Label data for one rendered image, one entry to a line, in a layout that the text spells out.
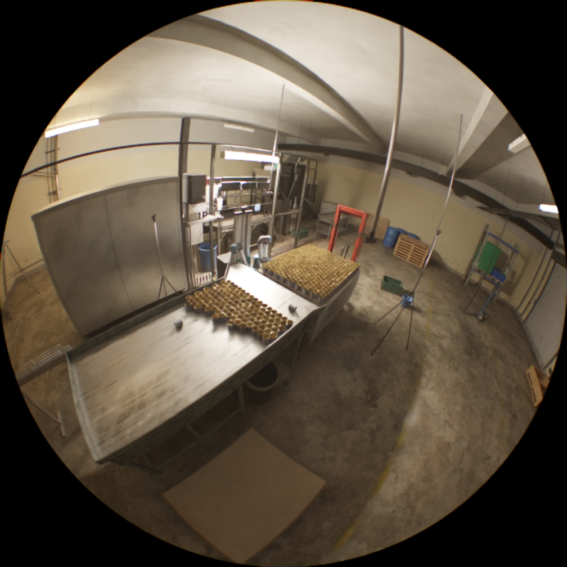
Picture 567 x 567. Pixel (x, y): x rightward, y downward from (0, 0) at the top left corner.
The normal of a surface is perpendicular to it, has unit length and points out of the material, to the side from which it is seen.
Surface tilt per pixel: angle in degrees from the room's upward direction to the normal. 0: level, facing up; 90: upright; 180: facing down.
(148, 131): 90
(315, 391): 0
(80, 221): 90
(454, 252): 90
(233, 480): 0
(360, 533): 0
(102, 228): 90
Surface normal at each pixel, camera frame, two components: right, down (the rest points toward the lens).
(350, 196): -0.63, 0.35
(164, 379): 0.12, -0.83
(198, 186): 0.76, 0.43
